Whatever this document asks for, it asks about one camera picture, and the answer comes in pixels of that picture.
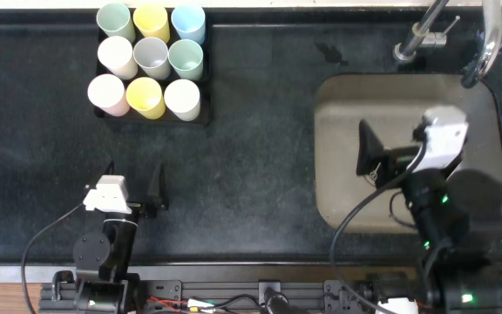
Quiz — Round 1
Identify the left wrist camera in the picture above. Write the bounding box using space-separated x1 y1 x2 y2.
82 174 133 215

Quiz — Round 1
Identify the black cable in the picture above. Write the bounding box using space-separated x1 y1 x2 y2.
19 202 87 314
329 139 429 314

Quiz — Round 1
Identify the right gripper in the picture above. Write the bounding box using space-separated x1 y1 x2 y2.
355 118 421 188

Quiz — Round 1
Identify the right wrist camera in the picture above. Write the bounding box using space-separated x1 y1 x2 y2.
412 106 470 174

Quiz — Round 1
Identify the steel sink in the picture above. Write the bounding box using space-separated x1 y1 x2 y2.
313 72 502 235

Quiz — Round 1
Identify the white cup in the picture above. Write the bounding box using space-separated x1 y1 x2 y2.
97 35 139 81
163 78 202 123

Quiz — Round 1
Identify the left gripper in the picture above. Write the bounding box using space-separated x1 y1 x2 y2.
85 160 170 219

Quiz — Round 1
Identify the pink cup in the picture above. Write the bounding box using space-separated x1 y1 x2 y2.
86 73 131 118

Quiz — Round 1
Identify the grey cup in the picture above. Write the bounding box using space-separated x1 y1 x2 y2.
132 37 173 81

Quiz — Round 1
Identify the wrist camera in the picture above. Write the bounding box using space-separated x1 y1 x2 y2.
82 174 133 215
412 106 470 174

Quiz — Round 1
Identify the green cup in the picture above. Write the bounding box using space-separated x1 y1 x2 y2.
167 38 205 82
96 3 137 44

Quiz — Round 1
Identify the blue cup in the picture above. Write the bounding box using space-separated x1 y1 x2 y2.
171 4 207 46

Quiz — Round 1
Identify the yellow cup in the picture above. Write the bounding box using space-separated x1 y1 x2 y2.
132 3 171 44
125 77 166 121

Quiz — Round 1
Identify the steel tap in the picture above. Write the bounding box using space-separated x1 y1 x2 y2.
391 0 502 91

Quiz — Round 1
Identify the black tray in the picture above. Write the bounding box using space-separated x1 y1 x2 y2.
92 25 212 127

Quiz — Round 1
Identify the mounting rail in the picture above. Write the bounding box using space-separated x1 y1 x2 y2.
39 270 413 314

